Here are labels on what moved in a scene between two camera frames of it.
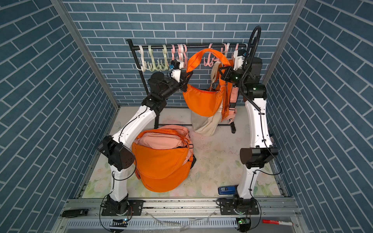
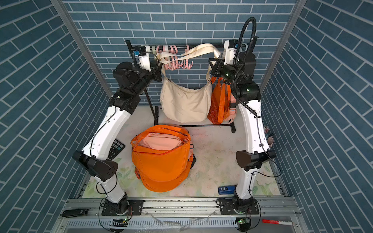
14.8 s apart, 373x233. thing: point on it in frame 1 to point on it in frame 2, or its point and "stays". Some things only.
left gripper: [184, 76] to [156, 71]
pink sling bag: [165, 137] stays
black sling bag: [194, 160] stays
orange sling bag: [210, 103] to [162, 170]
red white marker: [278, 222] stays
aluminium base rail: [182, 216] stays
